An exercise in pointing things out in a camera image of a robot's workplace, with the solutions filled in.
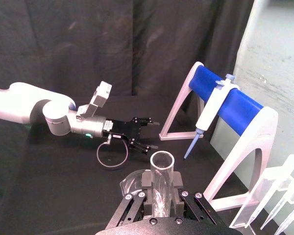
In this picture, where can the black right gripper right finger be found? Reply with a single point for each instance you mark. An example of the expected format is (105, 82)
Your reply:
(177, 182)

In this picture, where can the white pipette with blue tip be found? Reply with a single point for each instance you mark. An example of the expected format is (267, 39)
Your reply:
(210, 110)

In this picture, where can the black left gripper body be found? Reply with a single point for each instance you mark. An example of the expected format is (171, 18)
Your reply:
(125, 129)

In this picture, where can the black cloth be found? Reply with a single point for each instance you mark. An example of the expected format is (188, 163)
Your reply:
(63, 195)

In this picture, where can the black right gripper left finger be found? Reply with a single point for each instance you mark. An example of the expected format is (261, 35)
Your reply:
(147, 182)

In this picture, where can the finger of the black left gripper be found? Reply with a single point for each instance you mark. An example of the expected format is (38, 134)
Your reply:
(149, 122)
(143, 148)

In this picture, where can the clear acrylic tip rack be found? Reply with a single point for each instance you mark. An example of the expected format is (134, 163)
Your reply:
(250, 205)

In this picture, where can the clear glass tube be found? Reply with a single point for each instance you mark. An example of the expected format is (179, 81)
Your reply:
(161, 186)

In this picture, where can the clear pipette tip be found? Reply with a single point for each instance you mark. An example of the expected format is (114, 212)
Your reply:
(292, 220)
(272, 188)
(284, 203)

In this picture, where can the clear glass beaker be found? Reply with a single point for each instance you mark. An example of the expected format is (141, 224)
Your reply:
(132, 182)

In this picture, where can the white pipette stand blue bar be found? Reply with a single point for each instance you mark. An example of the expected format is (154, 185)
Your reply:
(237, 105)

